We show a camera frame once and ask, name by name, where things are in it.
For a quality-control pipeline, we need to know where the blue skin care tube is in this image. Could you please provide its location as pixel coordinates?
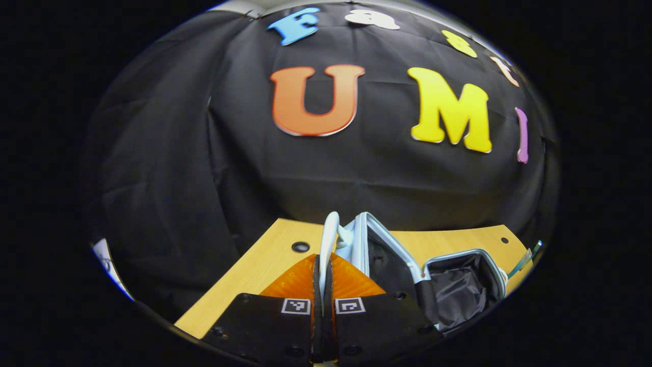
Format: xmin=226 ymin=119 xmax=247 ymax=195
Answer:
xmin=508 ymin=240 xmax=544 ymax=280

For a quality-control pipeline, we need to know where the black backdrop cloth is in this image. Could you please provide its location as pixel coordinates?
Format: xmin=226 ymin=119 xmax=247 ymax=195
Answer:
xmin=81 ymin=3 xmax=561 ymax=322

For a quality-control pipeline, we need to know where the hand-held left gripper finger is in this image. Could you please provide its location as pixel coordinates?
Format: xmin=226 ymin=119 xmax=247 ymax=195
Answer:
xmin=203 ymin=254 xmax=321 ymax=365
xmin=323 ymin=253 xmax=445 ymax=365

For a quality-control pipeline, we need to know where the light blue suitcase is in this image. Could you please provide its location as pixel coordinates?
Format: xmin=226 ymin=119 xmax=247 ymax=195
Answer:
xmin=318 ymin=211 xmax=509 ymax=333

